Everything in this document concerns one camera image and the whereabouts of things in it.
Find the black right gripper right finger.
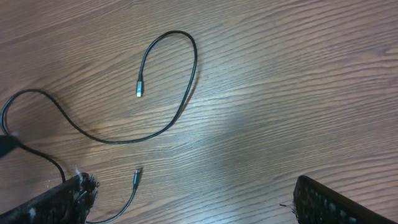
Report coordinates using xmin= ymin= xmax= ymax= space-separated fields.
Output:
xmin=293 ymin=175 xmax=395 ymax=224

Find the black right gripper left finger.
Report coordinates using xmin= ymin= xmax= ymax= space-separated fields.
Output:
xmin=1 ymin=173 xmax=99 ymax=224

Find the thin black cable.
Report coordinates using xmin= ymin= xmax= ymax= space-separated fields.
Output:
xmin=85 ymin=167 xmax=142 ymax=224
xmin=0 ymin=30 xmax=198 ymax=184

